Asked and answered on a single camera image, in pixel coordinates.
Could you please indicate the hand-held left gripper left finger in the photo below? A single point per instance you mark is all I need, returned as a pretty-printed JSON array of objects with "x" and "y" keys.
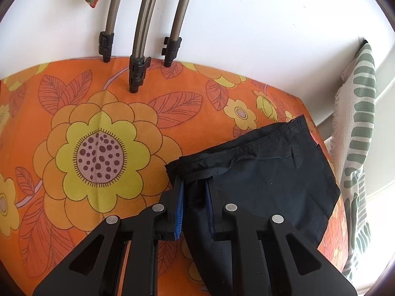
[{"x": 179, "y": 211}]

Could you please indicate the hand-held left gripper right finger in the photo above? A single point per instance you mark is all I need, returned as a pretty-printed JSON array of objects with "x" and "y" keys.
[{"x": 209, "y": 211}]

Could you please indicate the black pants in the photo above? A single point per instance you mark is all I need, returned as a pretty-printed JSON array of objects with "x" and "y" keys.
[{"x": 262, "y": 185}]

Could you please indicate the orange floral blanket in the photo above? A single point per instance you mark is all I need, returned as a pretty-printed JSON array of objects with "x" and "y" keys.
[{"x": 92, "y": 114}]

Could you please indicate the green striped white towel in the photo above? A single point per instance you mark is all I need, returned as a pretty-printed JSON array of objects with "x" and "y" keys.
[{"x": 355, "y": 123}]

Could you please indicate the metal tripod leg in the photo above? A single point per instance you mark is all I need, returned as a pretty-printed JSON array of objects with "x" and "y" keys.
[
  {"x": 140, "y": 37},
  {"x": 174, "y": 27},
  {"x": 108, "y": 24}
]

